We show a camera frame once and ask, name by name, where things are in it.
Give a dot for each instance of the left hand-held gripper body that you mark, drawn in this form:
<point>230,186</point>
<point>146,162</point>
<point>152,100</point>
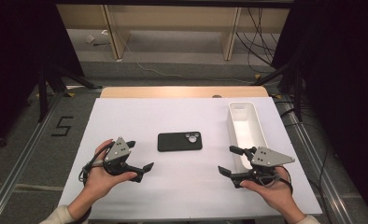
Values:
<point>118,149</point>

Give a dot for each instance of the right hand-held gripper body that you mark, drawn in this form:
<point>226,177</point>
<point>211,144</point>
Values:
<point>266,157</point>

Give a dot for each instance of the white plastic bin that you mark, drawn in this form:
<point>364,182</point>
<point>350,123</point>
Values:
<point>246,130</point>

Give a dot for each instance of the black phone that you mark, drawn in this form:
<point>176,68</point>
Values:
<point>176,143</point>

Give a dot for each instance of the person's left hand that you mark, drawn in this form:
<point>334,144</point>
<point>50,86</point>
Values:
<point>99,180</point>

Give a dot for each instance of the person's right hand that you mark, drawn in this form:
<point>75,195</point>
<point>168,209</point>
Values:
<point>275,194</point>

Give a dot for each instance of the wooden table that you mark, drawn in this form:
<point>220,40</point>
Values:
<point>172,92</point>

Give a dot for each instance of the black metal stand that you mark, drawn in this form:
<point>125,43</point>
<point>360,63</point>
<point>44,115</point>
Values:
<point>42,93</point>
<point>298,93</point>

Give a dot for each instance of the white paper scrap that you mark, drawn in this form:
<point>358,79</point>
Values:
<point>90,39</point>

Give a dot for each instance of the black curtain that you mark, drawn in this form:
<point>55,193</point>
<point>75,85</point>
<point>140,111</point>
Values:
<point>344,62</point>
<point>11,46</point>

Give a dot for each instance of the wooden shelf unit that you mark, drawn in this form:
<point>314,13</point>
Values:
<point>172,18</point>

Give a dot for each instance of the metal floor rail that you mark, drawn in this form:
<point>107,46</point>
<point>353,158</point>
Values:
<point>320,171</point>
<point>18,165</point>

